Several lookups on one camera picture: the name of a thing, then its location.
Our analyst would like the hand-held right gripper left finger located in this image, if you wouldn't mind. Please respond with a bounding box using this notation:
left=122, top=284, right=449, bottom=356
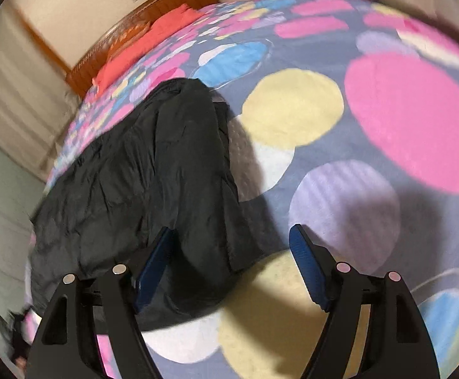
left=24, top=227, right=177, bottom=379

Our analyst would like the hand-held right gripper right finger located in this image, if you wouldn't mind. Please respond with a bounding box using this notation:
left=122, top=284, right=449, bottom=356
left=288, top=224, right=441, bottom=379

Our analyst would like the black quilted jacket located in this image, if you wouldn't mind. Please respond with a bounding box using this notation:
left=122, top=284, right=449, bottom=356
left=28, top=78, right=269, bottom=332

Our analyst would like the colourful dotted bedsheet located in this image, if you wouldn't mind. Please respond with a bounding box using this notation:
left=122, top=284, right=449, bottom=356
left=16, top=0, right=459, bottom=379

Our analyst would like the short cream window curtain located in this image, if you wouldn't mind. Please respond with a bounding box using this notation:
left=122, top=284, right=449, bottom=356
left=0, top=8, right=80, bottom=182

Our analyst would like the red pillow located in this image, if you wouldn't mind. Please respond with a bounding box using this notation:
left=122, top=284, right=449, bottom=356
left=91, top=3, right=206, bottom=87

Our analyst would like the wooden wall post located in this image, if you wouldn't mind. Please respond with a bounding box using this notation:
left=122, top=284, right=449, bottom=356
left=14, top=2, right=70, bottom=75

